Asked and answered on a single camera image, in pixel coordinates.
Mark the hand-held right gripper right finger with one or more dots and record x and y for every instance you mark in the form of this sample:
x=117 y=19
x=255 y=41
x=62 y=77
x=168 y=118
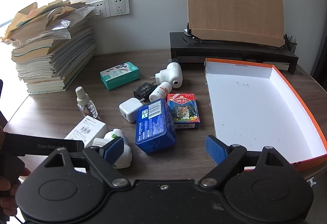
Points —
x=215 y=149

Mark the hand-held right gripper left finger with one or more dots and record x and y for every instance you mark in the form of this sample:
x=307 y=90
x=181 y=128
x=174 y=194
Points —
x=113 y=150

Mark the person's left hand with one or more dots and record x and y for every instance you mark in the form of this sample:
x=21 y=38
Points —
x=7 y=185

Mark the white and green device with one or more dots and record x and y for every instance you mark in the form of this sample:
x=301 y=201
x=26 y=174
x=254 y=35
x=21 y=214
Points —
x=125 y=152

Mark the white product box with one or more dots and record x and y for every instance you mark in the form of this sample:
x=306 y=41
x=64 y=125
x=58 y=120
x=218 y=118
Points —
x=86 y=130

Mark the white charger plug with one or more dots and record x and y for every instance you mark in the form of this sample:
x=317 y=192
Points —
x=129 y=109

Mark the blue plastic box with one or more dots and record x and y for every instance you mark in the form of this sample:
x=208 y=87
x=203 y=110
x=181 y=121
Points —
x=154 y=127

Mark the playing card box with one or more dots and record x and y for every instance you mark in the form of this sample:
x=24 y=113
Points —
x=184 y=111

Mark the clear spray bottle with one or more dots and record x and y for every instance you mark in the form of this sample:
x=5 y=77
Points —
x=87 y=106

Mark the orange cardboard box lid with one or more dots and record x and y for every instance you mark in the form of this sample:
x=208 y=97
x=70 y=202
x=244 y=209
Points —
x=253 y=111

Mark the black charger plug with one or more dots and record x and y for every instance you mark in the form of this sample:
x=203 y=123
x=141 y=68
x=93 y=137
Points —
x=143 y=91

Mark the green and white box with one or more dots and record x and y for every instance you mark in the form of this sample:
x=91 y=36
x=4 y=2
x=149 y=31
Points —
x=119 y=76

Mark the white bottle orange label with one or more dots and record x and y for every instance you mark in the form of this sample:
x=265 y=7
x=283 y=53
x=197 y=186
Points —
x=161 y=91

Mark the stack of books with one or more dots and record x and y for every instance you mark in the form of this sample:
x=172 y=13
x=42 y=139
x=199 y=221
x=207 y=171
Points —
x=53 y=60

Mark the white plug-in device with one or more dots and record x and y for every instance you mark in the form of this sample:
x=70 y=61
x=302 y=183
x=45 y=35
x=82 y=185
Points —
x=171 y=74

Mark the black desk riser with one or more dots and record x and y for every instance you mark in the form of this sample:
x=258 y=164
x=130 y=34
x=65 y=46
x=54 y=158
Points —
x=204 y=49

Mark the clear plastic bag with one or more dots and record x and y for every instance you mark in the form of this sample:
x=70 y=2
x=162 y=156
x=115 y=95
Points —
x=58 y=29

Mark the pile of loose papers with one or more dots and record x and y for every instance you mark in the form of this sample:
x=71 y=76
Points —
x=38 y=15

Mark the black mesh pen holder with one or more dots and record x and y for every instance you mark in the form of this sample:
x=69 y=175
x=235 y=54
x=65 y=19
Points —
x=291 y=44

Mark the wooden book stand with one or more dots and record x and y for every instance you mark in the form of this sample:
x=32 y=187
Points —
x=233 y=1

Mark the white wall socket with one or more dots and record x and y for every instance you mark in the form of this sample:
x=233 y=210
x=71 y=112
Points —
x=119 y=5
x=101 y=8

